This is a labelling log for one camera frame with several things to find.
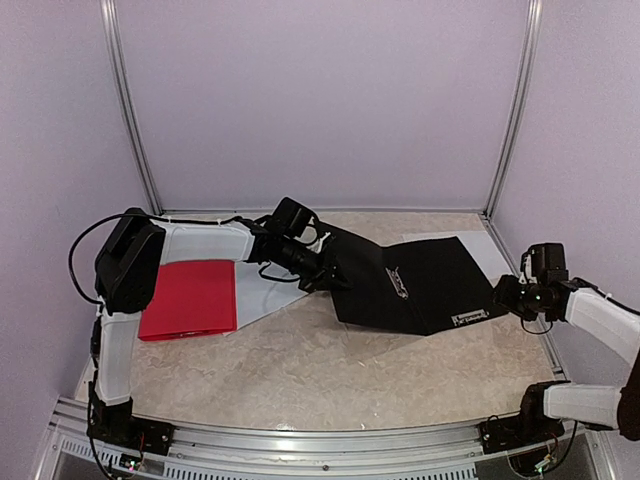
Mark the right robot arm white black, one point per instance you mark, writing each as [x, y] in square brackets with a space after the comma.
[598, 341]

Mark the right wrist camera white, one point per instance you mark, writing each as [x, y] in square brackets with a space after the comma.
[525, 268]

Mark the aluminium frame post left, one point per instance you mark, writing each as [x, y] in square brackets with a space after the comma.
[110, 21]

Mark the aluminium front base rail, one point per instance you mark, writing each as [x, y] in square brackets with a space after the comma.
[195, 451]

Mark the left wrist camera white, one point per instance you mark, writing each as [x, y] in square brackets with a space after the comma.
[321, 242]

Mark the aluminium frame post right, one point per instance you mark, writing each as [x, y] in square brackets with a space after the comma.
[517, 108]

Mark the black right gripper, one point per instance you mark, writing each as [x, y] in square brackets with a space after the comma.
[505, 296]

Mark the red clip file folder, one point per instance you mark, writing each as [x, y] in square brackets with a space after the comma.
[192, 298]

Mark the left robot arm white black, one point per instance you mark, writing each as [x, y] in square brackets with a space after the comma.
[126, 274]

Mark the aluminium frame rail back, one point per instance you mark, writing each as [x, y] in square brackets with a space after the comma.
[319, 210]

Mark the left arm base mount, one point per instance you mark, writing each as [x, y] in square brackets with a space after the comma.
[119, 427]

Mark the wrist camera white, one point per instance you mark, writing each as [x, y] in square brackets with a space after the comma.
[525, 268]
[321, 242]

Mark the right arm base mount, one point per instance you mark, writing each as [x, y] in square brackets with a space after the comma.
[499, 434]

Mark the black clip file folder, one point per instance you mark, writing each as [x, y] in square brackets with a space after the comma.
[440, 274]

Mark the blank white paper sheet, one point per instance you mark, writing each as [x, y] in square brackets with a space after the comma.
[479, 244]

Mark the aluminium frame post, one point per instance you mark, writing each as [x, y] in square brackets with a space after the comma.
[517, 108]
[110, 21]

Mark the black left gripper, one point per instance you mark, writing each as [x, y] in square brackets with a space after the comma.
[328, 268]

